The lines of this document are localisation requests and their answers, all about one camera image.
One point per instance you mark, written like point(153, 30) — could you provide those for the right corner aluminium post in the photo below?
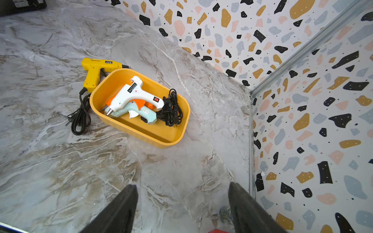
point(350, 13)

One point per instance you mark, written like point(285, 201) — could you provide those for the orange glue gun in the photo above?
point(138, 102)

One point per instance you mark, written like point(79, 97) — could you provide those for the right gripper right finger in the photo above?
point(248, 216)

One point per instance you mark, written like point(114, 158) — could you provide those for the mint green glue gun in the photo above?
point(148, 114)

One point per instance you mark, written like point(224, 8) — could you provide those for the yellow storage box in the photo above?
point(158, 134)

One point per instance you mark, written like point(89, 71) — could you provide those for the black flat case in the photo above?
point(10, 7)

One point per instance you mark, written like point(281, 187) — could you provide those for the red tape piece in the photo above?
point(217, 231)

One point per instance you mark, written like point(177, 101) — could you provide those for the yellow glue gun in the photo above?
point(96, 69)

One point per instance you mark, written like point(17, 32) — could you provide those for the white glue gun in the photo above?
point(167, 108)

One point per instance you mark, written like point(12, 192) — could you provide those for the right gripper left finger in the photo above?
point(118, 216)

